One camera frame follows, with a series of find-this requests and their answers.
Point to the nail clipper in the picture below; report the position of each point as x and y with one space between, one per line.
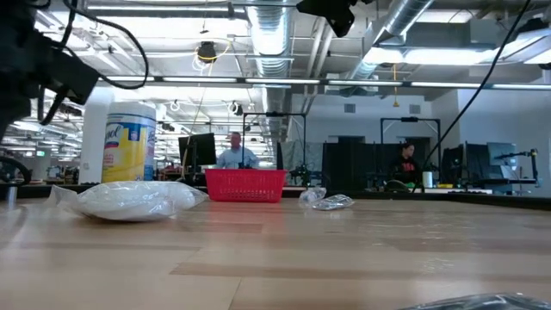
336 202

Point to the black comb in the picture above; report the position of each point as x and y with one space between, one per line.
486 303

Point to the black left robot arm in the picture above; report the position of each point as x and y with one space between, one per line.
26 64

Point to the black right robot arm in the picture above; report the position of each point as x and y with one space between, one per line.
336 13

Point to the black background robot arm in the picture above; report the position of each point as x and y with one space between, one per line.
303 172

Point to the person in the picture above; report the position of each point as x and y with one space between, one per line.
237 157
406 165

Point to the red plastic basket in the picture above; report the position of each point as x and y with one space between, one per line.
245 185

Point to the black partition screen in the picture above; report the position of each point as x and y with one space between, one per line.
344 168

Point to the overhead light bar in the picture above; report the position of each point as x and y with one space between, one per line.
275 81

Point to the black computer monitor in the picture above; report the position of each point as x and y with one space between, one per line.
198 148

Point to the cotton pads in clear bag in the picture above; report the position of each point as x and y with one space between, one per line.
138 202

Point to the Lysol wipes canister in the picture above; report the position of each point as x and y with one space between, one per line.
129 150

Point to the white cup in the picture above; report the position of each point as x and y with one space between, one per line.
427 179

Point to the white building column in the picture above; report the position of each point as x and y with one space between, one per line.
97 142

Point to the ceiling light fixture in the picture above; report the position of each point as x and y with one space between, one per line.
430 56

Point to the grey screen panel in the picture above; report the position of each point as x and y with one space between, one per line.
501 157

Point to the ribbed silver ventilation duct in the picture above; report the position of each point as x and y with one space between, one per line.
271 43

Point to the slanted silver ventilation duct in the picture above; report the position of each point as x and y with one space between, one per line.
366 71

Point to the black aluminium table frame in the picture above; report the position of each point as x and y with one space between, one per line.
495 199

